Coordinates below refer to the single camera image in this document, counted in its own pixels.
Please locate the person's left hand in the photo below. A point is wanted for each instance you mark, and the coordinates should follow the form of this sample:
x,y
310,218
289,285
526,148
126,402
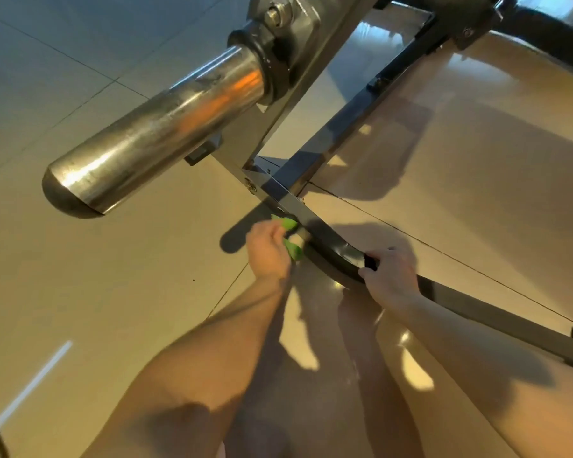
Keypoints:
x,y
267,251

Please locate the chrome weight storage peg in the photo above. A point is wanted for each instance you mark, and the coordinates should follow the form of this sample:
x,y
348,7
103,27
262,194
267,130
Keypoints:
x,y
162,128

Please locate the person's right hand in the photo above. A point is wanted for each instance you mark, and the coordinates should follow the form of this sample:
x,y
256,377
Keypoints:
x,y
391,276

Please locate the green cleaning cloth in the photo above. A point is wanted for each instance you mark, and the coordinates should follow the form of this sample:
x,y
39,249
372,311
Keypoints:
x,y
290,235

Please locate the grey steel gym machine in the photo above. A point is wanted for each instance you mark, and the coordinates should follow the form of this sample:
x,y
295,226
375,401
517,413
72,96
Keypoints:
x,y
296,28

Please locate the person's left forearm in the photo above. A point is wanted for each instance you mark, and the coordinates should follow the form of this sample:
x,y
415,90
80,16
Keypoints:
x,y
191,386

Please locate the person's right forearm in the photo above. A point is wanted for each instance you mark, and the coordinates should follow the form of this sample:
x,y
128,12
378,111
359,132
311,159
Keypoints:
x,y
497,377

